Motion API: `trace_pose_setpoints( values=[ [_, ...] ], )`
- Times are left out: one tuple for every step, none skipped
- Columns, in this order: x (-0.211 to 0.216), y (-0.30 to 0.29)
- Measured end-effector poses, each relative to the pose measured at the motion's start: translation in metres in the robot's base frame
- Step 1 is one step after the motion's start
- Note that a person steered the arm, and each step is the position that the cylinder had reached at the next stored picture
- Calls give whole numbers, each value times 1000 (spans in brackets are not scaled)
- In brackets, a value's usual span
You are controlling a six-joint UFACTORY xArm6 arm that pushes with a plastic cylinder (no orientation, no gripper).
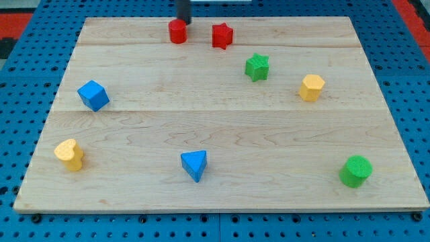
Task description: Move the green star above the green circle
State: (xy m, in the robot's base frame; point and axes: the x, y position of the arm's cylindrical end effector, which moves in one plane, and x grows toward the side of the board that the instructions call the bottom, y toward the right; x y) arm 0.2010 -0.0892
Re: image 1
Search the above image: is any green star block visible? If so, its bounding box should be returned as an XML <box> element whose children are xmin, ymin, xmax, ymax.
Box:
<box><xmin>245</xmin><ymin>53</ymin><xmax>269</xmax><ymax>82</ymax></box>

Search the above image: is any red star block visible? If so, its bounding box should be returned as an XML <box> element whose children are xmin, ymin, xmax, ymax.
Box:
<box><xmin>212</xmin><ymin>23</ymin><xmax>234</xmax><ymax>50</ymax></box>

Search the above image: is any blue triangle block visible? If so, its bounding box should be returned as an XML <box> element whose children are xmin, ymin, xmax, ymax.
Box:
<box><xmin>180</xmin><ymin>151</ymin><xmax>207</xmax><ymax>183</ymax></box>

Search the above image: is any light wooden board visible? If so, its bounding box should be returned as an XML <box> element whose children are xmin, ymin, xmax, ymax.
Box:
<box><xmin>13</xmin><ymin>17</ymin><xmax>429</xmax><ymax>214</ymax></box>

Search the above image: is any red cylinder block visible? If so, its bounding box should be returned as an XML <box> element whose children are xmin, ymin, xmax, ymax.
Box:
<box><xmin>168</xmin><ymin>19</ymin><xmax>187</xmax><ymax>44</ymax></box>

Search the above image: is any yellow hexagon block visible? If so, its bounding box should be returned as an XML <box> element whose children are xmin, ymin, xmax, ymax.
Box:
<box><xmin>298</xmin><ymin>74</ymin><xmax>325</xmax><ymax>102</ymax></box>

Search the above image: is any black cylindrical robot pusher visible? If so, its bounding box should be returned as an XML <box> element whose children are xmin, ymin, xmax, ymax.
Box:
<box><xmin>175</xmin><ymin>0</ymin><xmax>192</xmax><ymax>25</ymax></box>

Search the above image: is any blue cube block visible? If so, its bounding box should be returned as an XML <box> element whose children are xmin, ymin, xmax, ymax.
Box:
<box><xmin>77</xmin><ymin>80</ymin><xmax>110</xmax><ymax>112</ymax></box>

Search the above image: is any green cylinder block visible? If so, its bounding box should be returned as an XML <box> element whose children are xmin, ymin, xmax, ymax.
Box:
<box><xmin>339</xmin><ymin>155</ymin><xmax>373</xmax><ymax>188</ymax></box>

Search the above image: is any yellow heart block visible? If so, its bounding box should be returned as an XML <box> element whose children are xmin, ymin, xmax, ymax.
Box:
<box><xmin>54</xmin><ymin>138</ymin><xmax>84</xmax><ymax>171</ymax></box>

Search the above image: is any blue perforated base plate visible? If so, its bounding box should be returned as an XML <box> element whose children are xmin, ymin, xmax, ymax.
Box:
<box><xmin>1</xmin><ymin>1</ymin><xmax>429</xmax><ymax>241</ymax></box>

